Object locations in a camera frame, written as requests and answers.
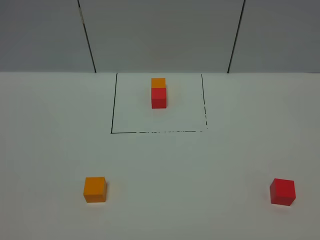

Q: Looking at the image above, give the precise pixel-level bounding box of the red template block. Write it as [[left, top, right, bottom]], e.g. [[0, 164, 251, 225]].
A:
[[151, 88, 167, 109]]

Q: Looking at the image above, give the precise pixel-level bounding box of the orange template block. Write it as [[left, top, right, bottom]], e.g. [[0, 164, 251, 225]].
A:
[[151, 78, 166, 89]]

